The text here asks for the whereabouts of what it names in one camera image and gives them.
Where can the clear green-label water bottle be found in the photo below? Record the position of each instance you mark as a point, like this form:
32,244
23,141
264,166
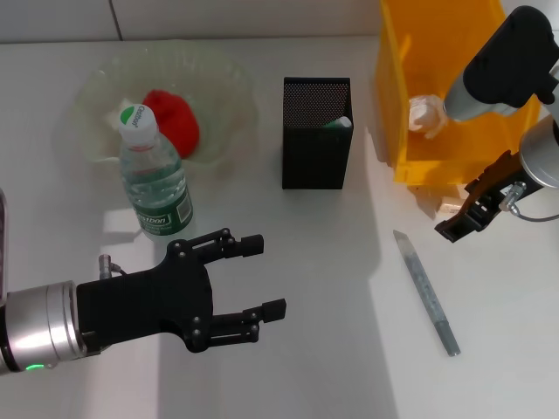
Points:
153,183

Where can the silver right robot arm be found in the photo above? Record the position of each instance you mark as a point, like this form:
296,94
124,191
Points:
502,65

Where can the black mesh pen holder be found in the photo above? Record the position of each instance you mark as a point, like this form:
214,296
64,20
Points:
314,157

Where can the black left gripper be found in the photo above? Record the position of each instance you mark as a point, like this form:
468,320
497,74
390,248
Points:
144,297

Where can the red knitted orange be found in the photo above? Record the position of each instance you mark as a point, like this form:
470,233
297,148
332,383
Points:
179,118

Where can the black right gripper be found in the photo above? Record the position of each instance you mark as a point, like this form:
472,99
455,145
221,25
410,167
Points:
502,183

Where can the small wooden block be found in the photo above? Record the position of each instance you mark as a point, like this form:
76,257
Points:
450,206

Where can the white paper ball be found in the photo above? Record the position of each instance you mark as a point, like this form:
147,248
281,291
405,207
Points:
423,113

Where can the green glass fruit plate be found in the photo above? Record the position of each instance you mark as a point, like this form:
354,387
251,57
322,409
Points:
218,87

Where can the grey pen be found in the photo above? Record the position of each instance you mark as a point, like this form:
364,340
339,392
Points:
425,288

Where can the yellow plastic bin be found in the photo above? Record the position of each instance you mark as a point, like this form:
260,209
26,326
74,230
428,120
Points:
436,65

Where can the green utility knife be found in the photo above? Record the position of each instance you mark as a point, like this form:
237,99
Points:
338,123

